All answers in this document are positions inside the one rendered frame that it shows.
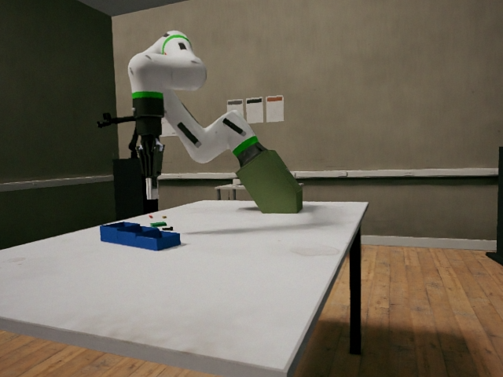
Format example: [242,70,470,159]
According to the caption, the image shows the blue three-compartment tray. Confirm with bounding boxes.
[100,221,181,251]

